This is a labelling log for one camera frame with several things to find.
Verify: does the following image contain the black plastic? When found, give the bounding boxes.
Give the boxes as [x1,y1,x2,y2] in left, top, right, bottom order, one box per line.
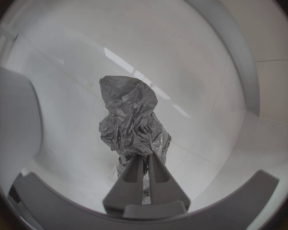
[98,75,171,204]

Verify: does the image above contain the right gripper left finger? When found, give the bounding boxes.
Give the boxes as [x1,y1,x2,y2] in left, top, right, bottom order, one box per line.
[102,154,144,212]

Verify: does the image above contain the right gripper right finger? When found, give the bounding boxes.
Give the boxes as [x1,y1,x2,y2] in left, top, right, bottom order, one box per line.
[148,152,191,211]

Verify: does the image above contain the beige cabinet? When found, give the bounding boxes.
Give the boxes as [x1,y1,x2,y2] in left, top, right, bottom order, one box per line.
[158,0,288,129]

